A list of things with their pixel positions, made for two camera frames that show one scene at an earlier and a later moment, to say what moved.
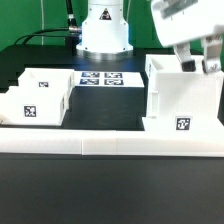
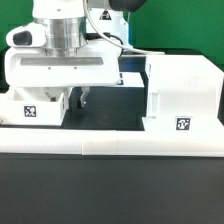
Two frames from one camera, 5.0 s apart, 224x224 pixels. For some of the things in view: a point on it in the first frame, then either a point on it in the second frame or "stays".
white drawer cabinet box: (180, 100) stays
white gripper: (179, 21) → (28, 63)
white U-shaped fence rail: (121, 142) stays
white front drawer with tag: (32, 106) stays
